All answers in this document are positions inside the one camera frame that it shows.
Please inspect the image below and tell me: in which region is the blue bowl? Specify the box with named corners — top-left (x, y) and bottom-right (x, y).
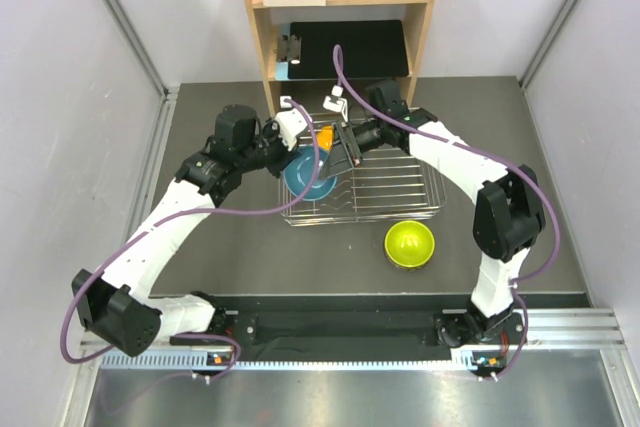
top-left (284, 145), bottom-right (337, 201)

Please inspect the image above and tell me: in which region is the metal wire dish rack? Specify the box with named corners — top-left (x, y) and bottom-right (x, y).
top-left (282, 145), bottom-right (446, 226)

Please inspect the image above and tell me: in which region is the purple cable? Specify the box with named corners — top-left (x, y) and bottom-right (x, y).
top-left (59, 96), bottom-right (322, 381)
top-left (332, 44), bottom-right (561, 381)

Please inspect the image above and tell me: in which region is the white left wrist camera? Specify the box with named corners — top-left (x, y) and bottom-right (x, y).
top-left (275, 96), bottom-right (313, 152)

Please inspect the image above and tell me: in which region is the orange bowl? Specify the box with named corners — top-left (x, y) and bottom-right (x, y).
top-left (316, 125), bottom-right (334, 152)

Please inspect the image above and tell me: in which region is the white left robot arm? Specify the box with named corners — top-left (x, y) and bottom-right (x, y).
top-left (60, 98), bottom-right (313, 363)

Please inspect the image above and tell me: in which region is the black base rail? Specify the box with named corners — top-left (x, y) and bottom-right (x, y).
top-left (149, 291), bottom-right (591, 363)

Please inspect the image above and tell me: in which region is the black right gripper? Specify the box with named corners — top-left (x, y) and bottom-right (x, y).
top-left (318, 118), bottom-right (387, 184)

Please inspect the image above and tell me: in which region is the black clipboard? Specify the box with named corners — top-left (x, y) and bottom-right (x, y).
top-left (274, 20), bottom-right (410, 82)

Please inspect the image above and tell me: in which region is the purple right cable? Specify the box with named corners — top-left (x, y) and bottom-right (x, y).
top-left (332, 44), bottom-right (561, 381)

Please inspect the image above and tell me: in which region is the green bowl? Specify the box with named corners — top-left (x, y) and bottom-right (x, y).
top-left (383, 220), bottom-right (436, 271)

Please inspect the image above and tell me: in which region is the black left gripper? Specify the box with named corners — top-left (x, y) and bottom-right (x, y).
top-left (237, 117), bottom-right (302, 179)

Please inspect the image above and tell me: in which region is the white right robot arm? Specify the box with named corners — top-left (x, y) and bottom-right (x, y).
top-left (319, 79), bottom-right (545, 348)

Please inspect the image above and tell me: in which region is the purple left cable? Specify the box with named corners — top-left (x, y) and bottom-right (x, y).
top-left (59, 96), bottom-right (322, 381)

